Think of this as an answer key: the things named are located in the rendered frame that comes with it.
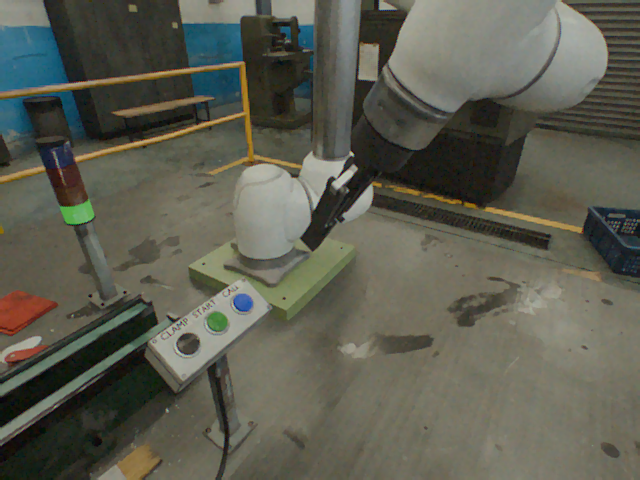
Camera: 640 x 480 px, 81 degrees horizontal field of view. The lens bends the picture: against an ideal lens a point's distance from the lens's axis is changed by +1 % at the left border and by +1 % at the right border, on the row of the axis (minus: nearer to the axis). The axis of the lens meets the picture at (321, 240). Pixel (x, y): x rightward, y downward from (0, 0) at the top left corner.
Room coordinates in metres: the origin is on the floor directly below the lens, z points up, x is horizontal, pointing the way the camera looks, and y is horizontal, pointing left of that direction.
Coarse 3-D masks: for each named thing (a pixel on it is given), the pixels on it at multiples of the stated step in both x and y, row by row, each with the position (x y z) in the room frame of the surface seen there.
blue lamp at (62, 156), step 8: (64, 144) 0.78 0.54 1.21; (40, 152) 0.76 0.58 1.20; (48, 152) 0.76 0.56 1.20; (56, 152) 0.76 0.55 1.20; (64, 152) 0.77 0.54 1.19; (72, 152) 0.79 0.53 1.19; (48, 160) 0.75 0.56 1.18; (56, 160) 0.76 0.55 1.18; (64, 160) 0.77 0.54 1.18; (72, 160) 0.78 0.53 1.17
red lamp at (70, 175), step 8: (48, 168) 0.76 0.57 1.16; (56, 168) 0.76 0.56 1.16; (64, 168) 0.76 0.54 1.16; (72, 168) 0.78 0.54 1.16; (48, 176) 0.76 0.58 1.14; (56, 176) 0.75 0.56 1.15; (64, 176) 0.76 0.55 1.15; (72, 176) 0.77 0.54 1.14; (80, 176) 0.79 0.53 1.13; (56, 184) 0.76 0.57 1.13; (64, 184) 0.76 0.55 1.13; (72, 184) 0.77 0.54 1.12
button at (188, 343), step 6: (180, 336) 0.36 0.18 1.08; (186, 336) 0.36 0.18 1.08; (192, 336) 0.36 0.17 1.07; (180, 342) 0.35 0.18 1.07; (186, 342) 0.35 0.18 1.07; (192, 342) 0.36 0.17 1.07; (198, 342) 0.36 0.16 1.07; (180, 348) 0.35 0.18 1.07; (186, 348) 0.35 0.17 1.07; (192, 348) 0.35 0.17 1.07; (198, 348) 0.35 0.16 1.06; (186, 354) 0.34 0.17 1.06
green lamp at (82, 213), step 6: (84, 204) 0.77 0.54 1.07; (90, 204) 0.79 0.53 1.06; (66, 210) 0.75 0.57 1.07; (72, 210) 0.76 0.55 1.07; (78, 210) 0.76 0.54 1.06; (84, 210) 0.77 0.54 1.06; (90, 210) 0.79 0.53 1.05; (66, 216) 0.76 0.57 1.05; (72, 216) 0.75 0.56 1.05; (78, 216) 0.76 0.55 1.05; (84, 216) 0.77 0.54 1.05; (90, 216) 0.78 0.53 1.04; (66, 222) 0.76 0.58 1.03; (72, 222) 0.75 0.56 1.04; (78, 222) 0.76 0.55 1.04
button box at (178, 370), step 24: (240, 288) 0.46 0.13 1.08; (192, 312) 0.40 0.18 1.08; (240, 312) 0.42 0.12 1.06; (264, 312) 0.44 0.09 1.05; (168, 336) 0.36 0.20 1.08; (216, 336) 0.38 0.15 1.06; (240, 336) 0.40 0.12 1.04; (168, 360) 0.33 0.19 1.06; (192, 360) 0.34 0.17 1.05; (216, 360) 0.38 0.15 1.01; (168, 384) 0.33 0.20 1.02
